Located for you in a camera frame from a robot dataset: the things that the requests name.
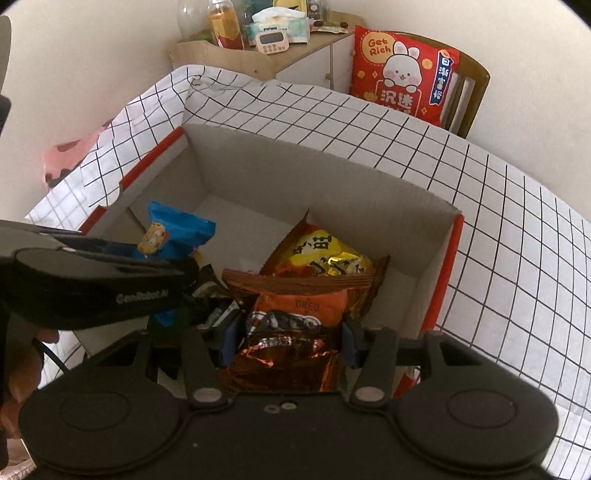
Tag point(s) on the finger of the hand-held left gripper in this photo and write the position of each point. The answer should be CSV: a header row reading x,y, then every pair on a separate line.
x,y
115,256

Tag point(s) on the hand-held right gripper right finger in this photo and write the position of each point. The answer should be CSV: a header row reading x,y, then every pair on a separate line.
x,y
352,344

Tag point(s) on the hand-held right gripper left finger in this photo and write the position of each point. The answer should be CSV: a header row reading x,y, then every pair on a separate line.
x,y
231,344

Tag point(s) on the brown cookie packet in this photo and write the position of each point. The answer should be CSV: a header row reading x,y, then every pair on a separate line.
x,y
286,318

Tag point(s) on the blue snack packet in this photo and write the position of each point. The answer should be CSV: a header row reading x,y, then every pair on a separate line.
x,y
184,226

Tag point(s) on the orange chips bag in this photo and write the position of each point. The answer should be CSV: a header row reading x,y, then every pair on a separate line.
x,y
318,254

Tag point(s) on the red cardboard box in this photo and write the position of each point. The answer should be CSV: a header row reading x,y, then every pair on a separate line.
x,y
323,184

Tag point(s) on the person's left hand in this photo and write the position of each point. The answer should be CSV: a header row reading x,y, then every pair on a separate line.
x,y
23,374

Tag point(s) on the pink patterned cloth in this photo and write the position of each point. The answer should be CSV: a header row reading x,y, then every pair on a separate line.
x,y
64,157

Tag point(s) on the white checked tablecloth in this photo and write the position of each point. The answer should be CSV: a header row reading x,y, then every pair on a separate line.
x,y
508,230

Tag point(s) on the clear plastic bottle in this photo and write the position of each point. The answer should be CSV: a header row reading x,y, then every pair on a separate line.
x,y
191,18

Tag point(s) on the orange drink bottle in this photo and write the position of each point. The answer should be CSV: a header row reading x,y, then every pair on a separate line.
x,y
225,27

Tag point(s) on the white digital timer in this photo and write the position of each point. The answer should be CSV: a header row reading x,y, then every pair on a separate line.
x,y
272,43

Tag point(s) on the wooden side cabinet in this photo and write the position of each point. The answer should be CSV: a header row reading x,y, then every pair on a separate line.
x,y
300,60

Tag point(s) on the red rabbit cushion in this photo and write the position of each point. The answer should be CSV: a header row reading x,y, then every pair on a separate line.
x,y
401,74

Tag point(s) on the wooden chair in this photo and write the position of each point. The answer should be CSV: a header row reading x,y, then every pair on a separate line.
x,y
476,92

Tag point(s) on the yellow box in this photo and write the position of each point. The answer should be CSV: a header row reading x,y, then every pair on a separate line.
x,y
291,4

